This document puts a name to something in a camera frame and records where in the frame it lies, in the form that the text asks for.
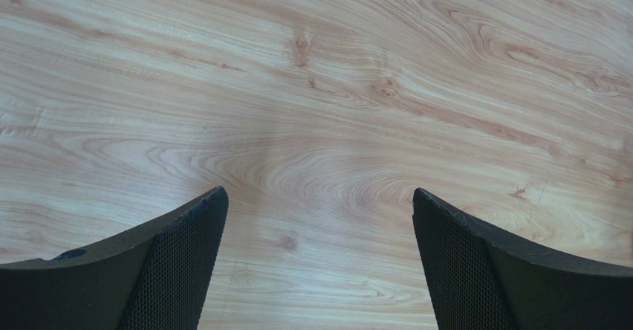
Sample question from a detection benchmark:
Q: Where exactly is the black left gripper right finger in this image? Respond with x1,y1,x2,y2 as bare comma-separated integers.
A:
412,188,632,329

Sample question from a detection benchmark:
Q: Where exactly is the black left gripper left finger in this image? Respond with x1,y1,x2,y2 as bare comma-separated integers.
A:
1,187,229,329

